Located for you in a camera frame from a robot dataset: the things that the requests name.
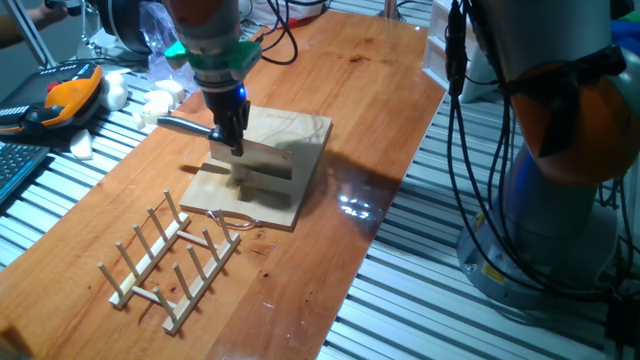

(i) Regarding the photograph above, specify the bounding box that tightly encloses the wooden peg dish rack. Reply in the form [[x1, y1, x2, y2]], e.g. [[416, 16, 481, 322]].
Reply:
[[97, 188, 242, 336]]

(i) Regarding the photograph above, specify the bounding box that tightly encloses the white plastic drawer box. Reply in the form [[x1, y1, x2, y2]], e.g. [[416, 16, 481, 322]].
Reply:
[[422, 0, 501, 104]]

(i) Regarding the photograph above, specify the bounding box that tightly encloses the black computer keyboard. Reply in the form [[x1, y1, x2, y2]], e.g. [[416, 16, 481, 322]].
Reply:
[[0, 142, 51, 204]]

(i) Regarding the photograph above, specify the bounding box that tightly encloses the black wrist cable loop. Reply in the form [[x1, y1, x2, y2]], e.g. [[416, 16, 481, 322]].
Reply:
[[254, 0, 301, 66]]

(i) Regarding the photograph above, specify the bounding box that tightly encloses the silver metal pole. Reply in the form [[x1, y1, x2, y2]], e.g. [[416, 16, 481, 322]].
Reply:
[[377, 0, 406, 24]]

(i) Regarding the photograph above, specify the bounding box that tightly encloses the black round device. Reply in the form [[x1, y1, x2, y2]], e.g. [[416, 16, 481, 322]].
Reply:
[[94, 0, 154, 56]]

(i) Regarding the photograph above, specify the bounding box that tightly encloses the person forearm brown sleeve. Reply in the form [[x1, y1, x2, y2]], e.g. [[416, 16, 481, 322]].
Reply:
[[0, 14, 36, 50]]

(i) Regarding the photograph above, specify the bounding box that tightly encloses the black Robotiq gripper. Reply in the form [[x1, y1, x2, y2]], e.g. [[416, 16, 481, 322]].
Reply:
[[202, 85, 251, 157]]

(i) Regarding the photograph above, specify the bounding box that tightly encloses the white radish chunk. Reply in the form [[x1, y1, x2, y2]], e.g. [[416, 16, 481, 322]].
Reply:
[[99, 72, 130, 112], [139, 99, 171, 126], [68, 128, 95, 161], [143, 78, 186, 105]]

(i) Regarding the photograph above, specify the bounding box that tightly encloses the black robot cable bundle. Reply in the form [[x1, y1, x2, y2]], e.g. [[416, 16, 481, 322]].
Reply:
[[443, 0, 636, 304]]

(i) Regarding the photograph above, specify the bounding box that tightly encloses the aluminium frame post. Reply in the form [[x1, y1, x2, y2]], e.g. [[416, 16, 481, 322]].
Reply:
[[3, 0, 57, 70]]

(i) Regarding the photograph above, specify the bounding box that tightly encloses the white plastic bag red print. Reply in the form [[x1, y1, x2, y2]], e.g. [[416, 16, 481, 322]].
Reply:
[[239, 0, 331, 31]]

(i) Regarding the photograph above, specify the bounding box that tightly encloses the black handheld device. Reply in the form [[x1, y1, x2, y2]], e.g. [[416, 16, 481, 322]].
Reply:
[[44, 0, 84, 17]]

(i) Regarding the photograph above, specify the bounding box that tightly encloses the clear plastic bag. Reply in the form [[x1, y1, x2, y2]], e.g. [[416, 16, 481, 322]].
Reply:
[[139, 0, 201, 94]]

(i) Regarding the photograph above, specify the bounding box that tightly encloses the orange black teach pendant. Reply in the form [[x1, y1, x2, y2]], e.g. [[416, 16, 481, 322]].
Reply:
[[0, 62, 105, 137]]

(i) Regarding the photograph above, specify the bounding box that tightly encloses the person hand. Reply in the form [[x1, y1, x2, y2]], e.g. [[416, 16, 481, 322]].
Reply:
[[29, 3, 69, 29]]

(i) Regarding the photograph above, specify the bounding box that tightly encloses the bamboo cutting board wire handle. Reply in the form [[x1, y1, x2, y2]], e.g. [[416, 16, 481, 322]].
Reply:
[[178, 104, 334, 234]]

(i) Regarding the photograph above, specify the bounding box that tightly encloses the large glossy wooden board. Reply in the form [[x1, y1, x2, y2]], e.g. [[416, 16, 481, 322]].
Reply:
[[0, 9, 447, 360]]

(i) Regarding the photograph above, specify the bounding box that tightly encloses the steel cleaver knife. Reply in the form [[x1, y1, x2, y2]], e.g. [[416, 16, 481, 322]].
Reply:
[[156, 115, 294, 174]]

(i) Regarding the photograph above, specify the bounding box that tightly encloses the blue plastic bag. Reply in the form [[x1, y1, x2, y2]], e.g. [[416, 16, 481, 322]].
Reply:
[[607, 12, 640, 56]]

